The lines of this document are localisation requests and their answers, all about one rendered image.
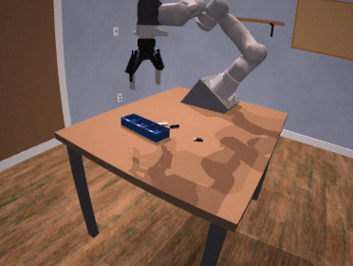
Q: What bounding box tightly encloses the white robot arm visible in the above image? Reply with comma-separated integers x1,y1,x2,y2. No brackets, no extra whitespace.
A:
134,0,268,102

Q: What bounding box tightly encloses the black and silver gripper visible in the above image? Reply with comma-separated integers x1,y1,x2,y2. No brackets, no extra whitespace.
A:
125,38,164,90

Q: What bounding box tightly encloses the blue three-compartment bin rack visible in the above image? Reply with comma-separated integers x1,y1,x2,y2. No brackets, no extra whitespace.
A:
121,113,170,143

